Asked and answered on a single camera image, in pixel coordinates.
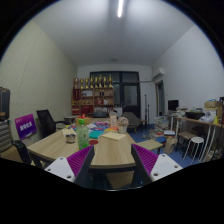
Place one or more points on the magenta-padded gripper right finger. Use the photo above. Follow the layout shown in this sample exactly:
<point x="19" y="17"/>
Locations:
<point x="165" y="166"/>

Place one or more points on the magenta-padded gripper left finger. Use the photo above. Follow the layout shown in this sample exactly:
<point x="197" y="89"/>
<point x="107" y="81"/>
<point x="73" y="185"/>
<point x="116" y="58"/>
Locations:
<point x="60" y="168"/>

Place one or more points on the green drink bottle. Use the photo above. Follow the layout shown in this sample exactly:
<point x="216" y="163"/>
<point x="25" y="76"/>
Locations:
<point x="82" y="136"/>

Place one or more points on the low wooden side table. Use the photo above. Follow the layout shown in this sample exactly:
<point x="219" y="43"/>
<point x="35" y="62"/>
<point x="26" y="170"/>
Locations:
<point x="150" y="145"/>

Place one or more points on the small steel cup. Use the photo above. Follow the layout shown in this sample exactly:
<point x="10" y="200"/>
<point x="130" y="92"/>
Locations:
<point x="70" y="138"/>

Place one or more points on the small tan book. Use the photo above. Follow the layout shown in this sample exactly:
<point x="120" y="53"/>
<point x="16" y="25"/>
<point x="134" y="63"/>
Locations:
<point x="68" y="131"/>

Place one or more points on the white round stool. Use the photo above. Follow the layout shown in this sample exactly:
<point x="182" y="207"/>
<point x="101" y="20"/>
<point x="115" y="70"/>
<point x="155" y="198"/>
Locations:
<point x="197" y="140"/>

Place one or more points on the stack of books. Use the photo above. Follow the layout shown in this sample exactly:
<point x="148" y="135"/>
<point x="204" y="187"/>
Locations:
<point x="162" y="125"/>

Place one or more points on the flat round red coaster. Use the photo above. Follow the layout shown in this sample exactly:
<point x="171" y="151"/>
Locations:
<point x="94" y="142"/>

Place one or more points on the black office chair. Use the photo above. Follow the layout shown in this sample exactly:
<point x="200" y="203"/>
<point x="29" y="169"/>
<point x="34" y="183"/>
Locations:
<point x="45" y="121"/>

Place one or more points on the yellow gift box red ribbon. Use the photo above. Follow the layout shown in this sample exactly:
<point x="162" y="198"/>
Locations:
<point x="85" y="120"/>

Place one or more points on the purple sign board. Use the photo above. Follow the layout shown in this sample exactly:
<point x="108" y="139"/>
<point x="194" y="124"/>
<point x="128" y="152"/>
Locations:
<point x="25" y="126"/>

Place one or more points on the wooden side desk white legs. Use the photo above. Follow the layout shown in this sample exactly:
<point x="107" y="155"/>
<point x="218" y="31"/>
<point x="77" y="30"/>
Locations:
<point x="196" y="121"/>

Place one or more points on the black microphone stand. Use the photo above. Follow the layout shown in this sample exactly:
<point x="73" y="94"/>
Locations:
<point x="145" y="113"/>

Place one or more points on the grey armchair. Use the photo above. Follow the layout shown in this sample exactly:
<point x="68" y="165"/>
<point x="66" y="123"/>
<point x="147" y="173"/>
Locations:
<point x="131" y="120"/>

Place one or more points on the large tan book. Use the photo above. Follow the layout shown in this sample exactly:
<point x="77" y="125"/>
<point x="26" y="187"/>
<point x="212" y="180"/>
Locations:
<point x="114" y="136"/>

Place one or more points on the computer monitor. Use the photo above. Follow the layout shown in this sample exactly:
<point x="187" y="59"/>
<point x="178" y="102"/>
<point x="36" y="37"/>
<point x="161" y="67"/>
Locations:
<point x="173" y="105"/>

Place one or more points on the orange standing card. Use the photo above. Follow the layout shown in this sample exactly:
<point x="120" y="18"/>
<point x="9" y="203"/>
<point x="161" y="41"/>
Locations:
<point x="114" y="122"/>

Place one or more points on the wooden shelf unit with trophies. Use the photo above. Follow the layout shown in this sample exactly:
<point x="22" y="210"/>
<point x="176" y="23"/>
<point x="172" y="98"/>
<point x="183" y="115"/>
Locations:
<point x="93" y="98"/>

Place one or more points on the black framed glass door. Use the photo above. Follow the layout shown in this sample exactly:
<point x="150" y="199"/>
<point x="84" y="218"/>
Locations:
<point x="130" y="95"/>

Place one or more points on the ceiling tube light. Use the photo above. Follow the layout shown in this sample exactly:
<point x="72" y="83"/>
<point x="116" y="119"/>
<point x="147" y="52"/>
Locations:
<point x="120" y="8"/>

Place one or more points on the white wall air conditioner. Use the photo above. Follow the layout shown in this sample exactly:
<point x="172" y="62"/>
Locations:
<point x="158" y="74"/>

